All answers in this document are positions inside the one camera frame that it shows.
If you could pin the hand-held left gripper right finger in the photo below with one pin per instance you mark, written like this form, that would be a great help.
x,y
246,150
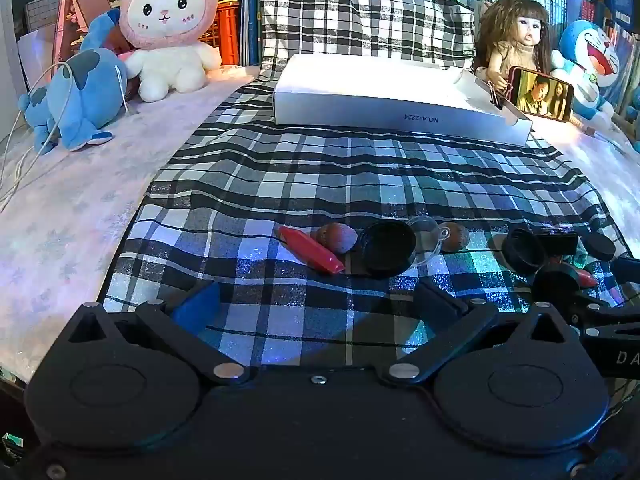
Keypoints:
x,y
435,305

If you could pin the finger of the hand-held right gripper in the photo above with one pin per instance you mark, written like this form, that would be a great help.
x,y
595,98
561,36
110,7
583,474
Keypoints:
x,y
627,267
602,312

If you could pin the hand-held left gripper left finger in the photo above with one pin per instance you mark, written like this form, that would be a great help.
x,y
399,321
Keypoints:
x,y
197,307

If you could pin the small black cap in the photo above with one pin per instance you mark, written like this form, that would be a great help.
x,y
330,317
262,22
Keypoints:
x,y
599,246

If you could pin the small red object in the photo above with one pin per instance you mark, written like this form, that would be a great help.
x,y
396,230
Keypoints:
x,y
584,276

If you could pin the black round cap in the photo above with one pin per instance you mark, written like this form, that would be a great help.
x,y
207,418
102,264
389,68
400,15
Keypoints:
x,y
555,282
522,252

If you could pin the clear plastic cup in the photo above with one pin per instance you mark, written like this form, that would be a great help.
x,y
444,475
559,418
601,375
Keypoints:
x,y
429,240

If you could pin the brown walnut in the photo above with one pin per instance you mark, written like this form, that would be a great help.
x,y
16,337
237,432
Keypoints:
x,y
456,239
337,237

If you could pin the large black jar lid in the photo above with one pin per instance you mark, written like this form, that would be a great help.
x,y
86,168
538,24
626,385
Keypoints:
x,y
387,250

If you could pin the black rectangular case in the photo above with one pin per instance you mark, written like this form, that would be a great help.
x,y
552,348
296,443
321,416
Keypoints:
x,y
557,244

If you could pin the red tube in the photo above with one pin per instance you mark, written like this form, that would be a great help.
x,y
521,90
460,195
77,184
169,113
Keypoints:
x,y
310,250

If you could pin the white cardboard box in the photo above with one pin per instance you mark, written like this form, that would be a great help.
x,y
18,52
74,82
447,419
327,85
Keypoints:
x,y
375,90

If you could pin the black white plaid cloth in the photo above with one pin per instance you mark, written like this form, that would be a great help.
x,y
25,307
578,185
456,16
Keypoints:
x,y
325,175

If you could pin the red smartphone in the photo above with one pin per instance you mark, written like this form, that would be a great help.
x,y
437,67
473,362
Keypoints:
x,y
542,95

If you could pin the black binder clip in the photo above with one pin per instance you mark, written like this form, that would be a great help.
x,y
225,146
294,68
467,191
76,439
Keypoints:
x,y
495,96

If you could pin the blue cat plush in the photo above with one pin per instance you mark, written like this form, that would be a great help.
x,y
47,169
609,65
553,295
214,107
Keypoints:
x,y
592,50

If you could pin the blue spotted plush toy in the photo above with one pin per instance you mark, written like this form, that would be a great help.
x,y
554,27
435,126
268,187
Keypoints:
x,y
85,95

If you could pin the brown haired doll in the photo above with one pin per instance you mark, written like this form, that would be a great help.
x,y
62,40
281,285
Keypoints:
x,y
525,30

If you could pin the red plastic crate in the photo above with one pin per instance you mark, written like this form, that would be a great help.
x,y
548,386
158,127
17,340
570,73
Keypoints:
x,y
225,35

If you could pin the pink white rabbit plush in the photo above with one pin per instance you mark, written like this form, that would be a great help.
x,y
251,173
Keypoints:
x,y
167,15

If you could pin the row of blue books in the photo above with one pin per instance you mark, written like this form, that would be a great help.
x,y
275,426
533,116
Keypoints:
x,y
252,10

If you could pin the pink box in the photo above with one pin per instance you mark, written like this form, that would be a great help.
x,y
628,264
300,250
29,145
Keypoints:
x,y
75,15

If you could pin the grey grid board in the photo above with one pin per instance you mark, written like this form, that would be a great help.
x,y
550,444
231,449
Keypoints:
x,y
42,15

